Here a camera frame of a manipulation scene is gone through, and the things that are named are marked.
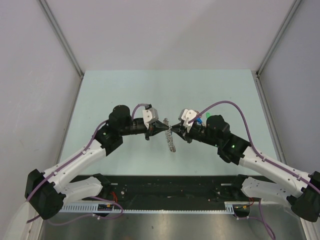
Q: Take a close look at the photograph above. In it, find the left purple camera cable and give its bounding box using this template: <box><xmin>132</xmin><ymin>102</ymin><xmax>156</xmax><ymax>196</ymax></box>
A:
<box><xmin>24</xmin><ymin>102</ymin><xmax>152</xmax><ymax>225</ymax></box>

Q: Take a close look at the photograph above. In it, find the round metal keyring disc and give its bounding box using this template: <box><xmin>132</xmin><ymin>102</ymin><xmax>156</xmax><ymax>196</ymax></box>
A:
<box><xmin>163</xmin><ymin>118</ymin><xmax>176</xmax><ymax>153</ymax></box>

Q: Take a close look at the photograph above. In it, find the right aluminium frame post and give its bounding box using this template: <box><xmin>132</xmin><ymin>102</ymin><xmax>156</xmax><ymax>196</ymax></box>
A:
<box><xmin>255</xmin><ymin>0</ymin><xmax>304</xmax><ymax>78</ymax></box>

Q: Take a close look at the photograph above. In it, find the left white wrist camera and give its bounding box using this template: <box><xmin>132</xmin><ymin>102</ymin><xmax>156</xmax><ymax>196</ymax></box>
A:
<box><xmin>142</xmin><ymin>105</ymin><xmax>159</xmax><ymax>129</ymax></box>

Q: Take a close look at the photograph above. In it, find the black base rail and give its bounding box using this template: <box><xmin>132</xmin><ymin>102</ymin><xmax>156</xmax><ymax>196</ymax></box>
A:
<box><xmin>99</xmin><ymin>174</ymin><xmax>251</xmax><ymax>211</ymax></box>

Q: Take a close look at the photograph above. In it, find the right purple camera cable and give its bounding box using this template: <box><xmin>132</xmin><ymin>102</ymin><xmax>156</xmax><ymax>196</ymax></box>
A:
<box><xmin>188</xmin><ymin>100</ymin><xmax>320</xmax><ymax>238</ymax></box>

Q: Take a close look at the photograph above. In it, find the blue tag key upper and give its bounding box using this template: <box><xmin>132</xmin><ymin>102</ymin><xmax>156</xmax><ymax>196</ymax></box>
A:
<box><xmin>196</xmin><ymin>118</ymin><xmax>203</xmax><ymax>125</ymax></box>

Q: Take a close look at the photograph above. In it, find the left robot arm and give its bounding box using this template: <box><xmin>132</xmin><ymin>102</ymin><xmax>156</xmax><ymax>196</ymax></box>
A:
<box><xmin>25</xmin><ymin>104</ymin><xmax>169</xmax><ymax>220</ymax></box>

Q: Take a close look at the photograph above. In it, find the purple camera cable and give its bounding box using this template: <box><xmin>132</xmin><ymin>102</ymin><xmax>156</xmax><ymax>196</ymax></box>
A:
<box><xmin>188</xmin><ymin>100</ymin><xmax>320</xmax><ymax>238</ymax></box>
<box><xmin>24</xmin><ymin>102</ymin><xmax>152</xmax><ymax>225</ymax></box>

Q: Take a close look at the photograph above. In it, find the white slotted cable duct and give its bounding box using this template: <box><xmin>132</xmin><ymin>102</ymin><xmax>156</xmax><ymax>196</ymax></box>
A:
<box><xmin>61</xmin><ymin>202</ymin><xmax>241</xmax><ymax>215</ymax></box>

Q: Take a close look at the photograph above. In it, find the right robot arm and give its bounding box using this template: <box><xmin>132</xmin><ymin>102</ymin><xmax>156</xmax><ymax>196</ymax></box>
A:
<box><xmin>171</xmin><ymin>115</ymin><xmax>320</xmax><ymax>223</ymax></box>

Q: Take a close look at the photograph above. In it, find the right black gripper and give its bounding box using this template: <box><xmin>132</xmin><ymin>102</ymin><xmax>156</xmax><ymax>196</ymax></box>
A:
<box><xmin>170</xmin><ymin>122</ymin><xmax>220</xmax><ymax>148</ymax></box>

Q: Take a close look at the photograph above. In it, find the aluminium frame post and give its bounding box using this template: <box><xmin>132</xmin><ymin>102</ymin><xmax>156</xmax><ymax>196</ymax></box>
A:
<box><xmin>255</xmin><ymin>0</ymin><xmax>304</xmax><ymax>78</ymax></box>
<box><xmin>36</xmin><ymin>0</ymin><xmax>84</xmax><ymax>79</ymax></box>

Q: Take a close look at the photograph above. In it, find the left aluminium frame post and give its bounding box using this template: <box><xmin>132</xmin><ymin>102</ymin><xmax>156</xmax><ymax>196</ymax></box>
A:
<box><xmin>36</xmin><ymin>0</ymin><xmax>84</xmax><ymax>79</ymax></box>

